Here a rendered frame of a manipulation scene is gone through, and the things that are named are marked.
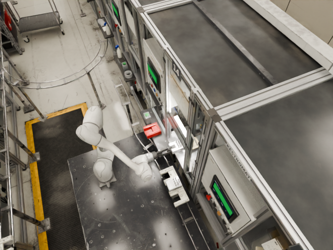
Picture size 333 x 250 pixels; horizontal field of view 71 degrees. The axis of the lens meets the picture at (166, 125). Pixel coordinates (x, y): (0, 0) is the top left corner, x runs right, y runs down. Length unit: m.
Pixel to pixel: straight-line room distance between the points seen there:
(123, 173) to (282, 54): 1.82
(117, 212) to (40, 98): 2.73
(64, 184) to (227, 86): 2.65
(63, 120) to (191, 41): 2.82
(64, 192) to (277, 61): 2.87
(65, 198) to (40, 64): 2.80
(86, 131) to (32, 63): 3.58
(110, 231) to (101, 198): 0.34
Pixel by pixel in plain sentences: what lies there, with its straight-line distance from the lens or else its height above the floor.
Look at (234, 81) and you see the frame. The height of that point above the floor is 2.01.
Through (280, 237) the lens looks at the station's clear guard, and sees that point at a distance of 1.22.
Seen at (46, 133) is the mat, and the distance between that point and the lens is 4.00.
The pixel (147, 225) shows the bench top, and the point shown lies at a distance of 2.37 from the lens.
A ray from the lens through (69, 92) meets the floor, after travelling 4.42.
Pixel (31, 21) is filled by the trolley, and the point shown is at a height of 0.26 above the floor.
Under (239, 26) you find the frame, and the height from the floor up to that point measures 2.01.
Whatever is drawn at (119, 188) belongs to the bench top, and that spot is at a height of 0.68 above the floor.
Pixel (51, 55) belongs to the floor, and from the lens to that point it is 5.31.
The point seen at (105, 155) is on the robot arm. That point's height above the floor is 0.94.
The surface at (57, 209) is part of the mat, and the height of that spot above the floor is 0.01.
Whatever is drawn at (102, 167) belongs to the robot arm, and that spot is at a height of 0.95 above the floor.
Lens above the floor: 3.00
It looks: 56 degrees down
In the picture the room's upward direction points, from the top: 2 degrees counter-clockwise
